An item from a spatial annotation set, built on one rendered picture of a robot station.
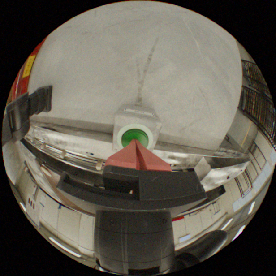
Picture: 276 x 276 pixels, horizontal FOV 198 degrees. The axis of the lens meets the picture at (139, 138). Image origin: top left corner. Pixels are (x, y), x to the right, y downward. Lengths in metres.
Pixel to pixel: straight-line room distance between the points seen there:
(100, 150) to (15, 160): 1.02
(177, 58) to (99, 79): 0.17
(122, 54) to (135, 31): 0.08
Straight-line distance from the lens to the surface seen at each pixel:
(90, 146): 0.22
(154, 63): 0.20
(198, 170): 0.31
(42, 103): 0.33
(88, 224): 3.77
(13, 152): 1.08
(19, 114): 0.27
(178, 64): 0.22
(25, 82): 0.61
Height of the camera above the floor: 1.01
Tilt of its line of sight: 57 degrees down
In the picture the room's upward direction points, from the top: 177 degrees clockwise
